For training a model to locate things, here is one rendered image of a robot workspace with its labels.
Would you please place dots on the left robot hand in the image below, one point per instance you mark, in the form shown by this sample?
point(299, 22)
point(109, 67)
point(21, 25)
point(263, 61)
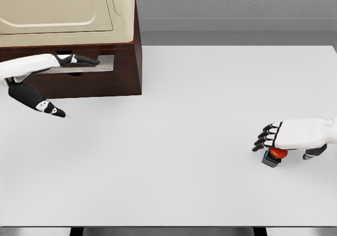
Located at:
point(31, 63)

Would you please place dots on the beige appliance on cabinet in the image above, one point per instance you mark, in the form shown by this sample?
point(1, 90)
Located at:
point(65, 12)

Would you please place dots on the dark brown wooden cabinet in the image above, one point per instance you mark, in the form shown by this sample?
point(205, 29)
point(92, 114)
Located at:
point(123, 83)

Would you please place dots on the red button switch grey base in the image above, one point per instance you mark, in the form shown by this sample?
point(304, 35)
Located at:
point(275, 156)

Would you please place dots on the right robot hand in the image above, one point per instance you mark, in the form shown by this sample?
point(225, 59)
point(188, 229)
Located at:
point(297, 134)

